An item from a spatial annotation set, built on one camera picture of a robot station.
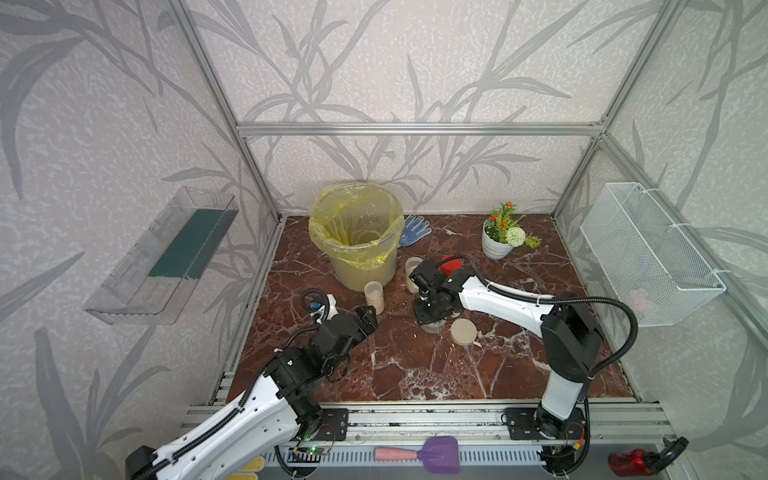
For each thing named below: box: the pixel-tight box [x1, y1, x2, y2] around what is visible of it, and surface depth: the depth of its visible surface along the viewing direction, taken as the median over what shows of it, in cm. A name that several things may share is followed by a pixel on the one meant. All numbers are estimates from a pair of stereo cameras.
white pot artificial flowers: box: [482, 201, 527, 260], surface depth 100 cm
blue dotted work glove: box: [399, 214, 432, 248], surface depth 118 cm
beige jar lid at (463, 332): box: [450, 318, 478, 346], surface depth 90 cm
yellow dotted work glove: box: [225, 456, 266, 480], surface depth 69 cm
